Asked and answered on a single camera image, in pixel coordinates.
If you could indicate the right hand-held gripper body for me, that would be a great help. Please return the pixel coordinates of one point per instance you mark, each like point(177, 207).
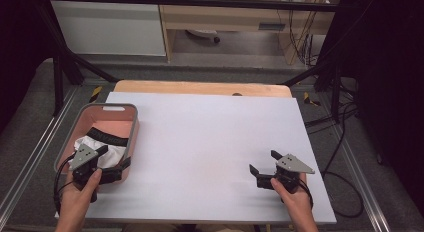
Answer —
point(293, 164)

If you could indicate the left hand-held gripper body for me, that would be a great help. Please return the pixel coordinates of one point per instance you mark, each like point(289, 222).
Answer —
point(83, 158)

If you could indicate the white underwear with black waistband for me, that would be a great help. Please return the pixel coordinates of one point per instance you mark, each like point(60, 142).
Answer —
point(113, 156)

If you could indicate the pink basket with grey rim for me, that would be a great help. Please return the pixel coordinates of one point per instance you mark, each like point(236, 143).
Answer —
point(111, 127)

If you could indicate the person's right hand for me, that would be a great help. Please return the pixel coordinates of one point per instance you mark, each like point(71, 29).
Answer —
point(293, 200)

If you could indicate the person's left hand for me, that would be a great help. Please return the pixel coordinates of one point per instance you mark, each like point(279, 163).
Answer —
point(76, 195)

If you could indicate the white board sheet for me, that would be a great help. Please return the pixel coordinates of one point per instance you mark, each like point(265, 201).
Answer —
point(206, 142)

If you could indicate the yellow and black tape piece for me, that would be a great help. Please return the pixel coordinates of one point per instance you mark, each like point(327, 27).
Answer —
point(96, 94)
point(310, 100)

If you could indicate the black metal stand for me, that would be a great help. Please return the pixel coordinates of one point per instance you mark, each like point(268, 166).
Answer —
point(58, 85)
point(335, 92)

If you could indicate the wooden table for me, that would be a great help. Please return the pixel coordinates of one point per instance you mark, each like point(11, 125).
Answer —
point(200, 88)

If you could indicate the black curtain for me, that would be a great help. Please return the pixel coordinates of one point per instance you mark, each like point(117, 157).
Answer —
point(390, 92)
point(20, 52)

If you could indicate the white cabinet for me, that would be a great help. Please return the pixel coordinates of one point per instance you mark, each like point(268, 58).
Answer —
point(106, 28)

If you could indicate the white chair base with wheel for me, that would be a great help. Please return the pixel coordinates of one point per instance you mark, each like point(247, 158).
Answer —
point(205, 33)

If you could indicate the wooden desk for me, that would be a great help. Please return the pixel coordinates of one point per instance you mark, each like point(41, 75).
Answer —
point(216, 18)

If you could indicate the aluminium rail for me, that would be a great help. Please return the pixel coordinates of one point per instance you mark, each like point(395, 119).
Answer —
point(36, 155)
point(360, 178)

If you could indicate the black horizontal frame bar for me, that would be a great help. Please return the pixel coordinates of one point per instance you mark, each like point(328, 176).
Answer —
point(200, 2)

